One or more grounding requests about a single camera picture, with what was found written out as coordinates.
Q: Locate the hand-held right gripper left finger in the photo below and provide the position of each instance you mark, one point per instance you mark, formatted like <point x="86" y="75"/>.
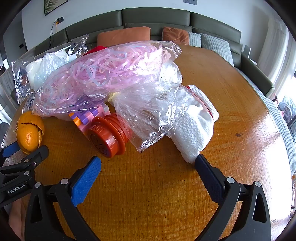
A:
<point x="87" y="180"/>

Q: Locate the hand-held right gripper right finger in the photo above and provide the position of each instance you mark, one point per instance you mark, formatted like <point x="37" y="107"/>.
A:
<point x="209" y="178"/>

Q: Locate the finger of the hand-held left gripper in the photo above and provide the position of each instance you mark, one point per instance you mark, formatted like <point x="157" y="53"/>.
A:
<point x="34" y="157"/>
<point x="10" y="148"/>

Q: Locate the orange with split peel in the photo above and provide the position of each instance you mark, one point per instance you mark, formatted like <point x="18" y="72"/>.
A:
<point x="29" y="136"/>

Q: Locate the red plastic spool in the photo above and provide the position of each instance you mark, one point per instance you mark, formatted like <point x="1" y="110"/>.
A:
<point x="104" y="141"/>

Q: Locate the white knit glove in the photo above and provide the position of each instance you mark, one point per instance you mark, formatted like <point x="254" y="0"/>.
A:
<point x="143" y="109"/>

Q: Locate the red pouch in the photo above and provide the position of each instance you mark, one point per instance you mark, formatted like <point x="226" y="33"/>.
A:
<point x="98" y="49"/>

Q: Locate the pink purple toy block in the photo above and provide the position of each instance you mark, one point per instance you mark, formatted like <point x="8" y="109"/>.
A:
<point x="84" y="117"/>

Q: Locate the clear bag with white contents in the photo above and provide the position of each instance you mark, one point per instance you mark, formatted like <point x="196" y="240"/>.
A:
<point x="34" y="67"/>

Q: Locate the bag of pink rubber bands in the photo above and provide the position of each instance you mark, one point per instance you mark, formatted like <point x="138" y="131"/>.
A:
<point x="104" y="69"/>

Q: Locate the wide grey pillow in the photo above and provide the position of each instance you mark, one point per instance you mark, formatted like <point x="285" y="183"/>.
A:
<point x="216" y="46"/>

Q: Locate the white side stand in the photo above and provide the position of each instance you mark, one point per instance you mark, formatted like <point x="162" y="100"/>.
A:
<point x="247" y="49"/>

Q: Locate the narrow grey pillow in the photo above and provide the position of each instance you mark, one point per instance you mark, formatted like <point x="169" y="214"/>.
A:
<point x="194" y="39"/>

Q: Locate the white curtain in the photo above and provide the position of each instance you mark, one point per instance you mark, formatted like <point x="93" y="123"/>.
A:
<point x="272" y="46"/>

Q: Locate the small orange pillow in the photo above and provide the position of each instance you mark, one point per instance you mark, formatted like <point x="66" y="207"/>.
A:
<point x="175" y="34"/>

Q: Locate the large orange pillow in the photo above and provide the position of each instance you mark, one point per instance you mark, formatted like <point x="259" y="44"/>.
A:
<point x="124" y="34"/>

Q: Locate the grey-green sofa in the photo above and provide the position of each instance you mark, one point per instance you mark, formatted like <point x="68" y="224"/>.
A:
<point x="157" y="16"/>

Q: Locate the wall socket with orange light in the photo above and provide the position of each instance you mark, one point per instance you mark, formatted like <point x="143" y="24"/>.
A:
<point x="59" y="20"/>

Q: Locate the framed leaf wall picture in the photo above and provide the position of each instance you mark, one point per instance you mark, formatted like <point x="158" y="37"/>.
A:
<point x="54" y="5"/>

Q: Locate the white wall outlet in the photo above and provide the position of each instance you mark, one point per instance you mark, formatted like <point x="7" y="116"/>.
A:
<point x="190" y="1"/>

